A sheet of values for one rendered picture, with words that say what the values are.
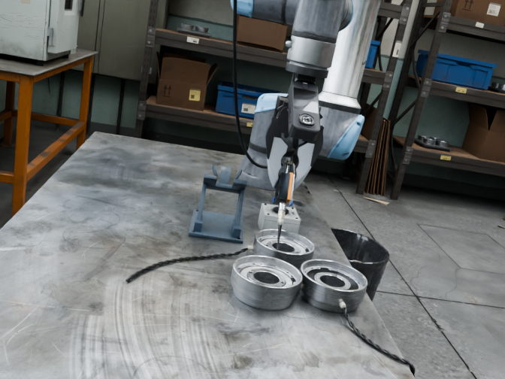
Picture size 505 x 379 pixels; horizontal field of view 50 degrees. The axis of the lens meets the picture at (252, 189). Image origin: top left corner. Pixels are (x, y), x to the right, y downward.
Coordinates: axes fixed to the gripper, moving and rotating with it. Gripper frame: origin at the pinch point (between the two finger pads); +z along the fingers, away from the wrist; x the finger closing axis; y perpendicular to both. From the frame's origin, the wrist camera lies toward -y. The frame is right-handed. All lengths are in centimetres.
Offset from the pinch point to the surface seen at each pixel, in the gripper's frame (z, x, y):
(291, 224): 9.9, -3.9, 7.1
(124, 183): 13.4, 31.0, 25.1
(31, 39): 4, 109, 191
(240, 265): 10.2, 6.1, -13.5
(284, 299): 11.0, -0.3, -21.0
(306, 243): 9.9, -5.8, -1.2
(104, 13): -8, 113, 362
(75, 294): 13.1, 28.1, -24.2
